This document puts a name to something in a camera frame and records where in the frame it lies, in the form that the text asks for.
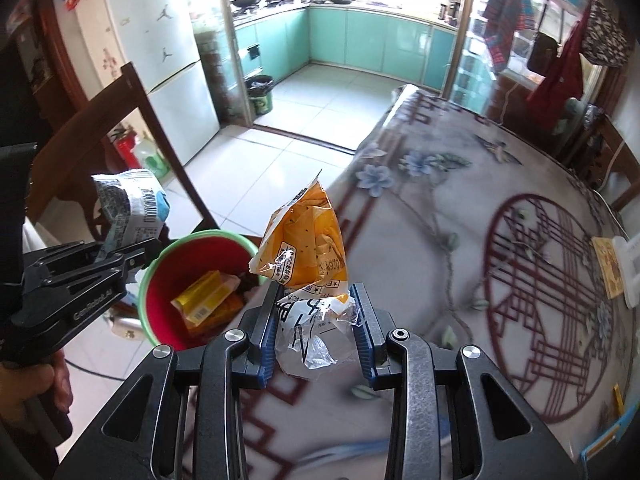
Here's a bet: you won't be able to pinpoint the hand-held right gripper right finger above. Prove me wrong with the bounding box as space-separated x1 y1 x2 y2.
349 282 586 480

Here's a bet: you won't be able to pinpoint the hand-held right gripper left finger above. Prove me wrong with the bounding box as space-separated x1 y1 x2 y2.
52 282 281 480

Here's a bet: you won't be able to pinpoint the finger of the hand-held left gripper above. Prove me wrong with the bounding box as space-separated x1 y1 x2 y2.
45 237 162 292
22 241 101 273

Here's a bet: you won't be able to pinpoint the red bucket with green rim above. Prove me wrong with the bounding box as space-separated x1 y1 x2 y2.
137 230 263 351

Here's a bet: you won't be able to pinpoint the orange packet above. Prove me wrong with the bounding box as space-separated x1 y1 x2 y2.
187 292 247 338

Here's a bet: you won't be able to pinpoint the white and blue wrapper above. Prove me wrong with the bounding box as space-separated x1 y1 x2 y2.
91 169 172 261

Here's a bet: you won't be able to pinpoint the yellow snack packet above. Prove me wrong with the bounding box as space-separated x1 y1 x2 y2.
171 270 241 325

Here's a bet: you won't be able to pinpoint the orange and clear snack wrapper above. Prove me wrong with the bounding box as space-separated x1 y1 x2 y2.
249 167 360 385

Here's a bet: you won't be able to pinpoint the person's left forearm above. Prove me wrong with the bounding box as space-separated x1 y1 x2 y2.
0 410 61 480

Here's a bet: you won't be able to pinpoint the green trash bin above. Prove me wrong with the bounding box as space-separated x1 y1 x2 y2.
246 75 276 116

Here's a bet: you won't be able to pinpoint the person's left hand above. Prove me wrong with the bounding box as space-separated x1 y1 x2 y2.
0 362 56 428

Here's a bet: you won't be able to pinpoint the green and white plastic bottle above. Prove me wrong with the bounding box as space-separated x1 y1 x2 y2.
132 132 171 178

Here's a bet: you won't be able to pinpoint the red fire extinguisher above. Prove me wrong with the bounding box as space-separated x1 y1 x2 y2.
110 127 143 171

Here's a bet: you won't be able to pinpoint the dark carved wooden chair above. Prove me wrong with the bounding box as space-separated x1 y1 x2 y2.
25 62 218 246

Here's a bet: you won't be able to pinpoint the white refrigerator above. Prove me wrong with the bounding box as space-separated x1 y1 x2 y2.
75 0 222 168

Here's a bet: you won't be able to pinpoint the yellow patterned book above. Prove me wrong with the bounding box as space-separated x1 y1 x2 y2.
591 236 626 297

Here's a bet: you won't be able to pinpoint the blue-edged booklet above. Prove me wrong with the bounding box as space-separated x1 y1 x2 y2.
580 410 633 466

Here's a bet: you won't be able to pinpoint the white flat box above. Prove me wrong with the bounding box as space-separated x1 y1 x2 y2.
611 235 640 308

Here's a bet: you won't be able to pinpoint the teal kitchen cabinets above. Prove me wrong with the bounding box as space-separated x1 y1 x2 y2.
232 5 458 91

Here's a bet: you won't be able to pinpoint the brown wooden chair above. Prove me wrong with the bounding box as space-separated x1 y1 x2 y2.
565 110 640 216

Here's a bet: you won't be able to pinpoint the red hanging garment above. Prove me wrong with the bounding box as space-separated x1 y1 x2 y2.
527 20 586 121

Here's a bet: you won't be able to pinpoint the black hanging bag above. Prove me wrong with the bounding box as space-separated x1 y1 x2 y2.
527 32 558 73

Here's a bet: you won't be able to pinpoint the plaid hanging shirt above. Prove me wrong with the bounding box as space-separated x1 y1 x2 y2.
482 0 533 73

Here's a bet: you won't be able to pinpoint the black and white patterned bag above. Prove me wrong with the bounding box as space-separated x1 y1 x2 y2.
580 0 631 66

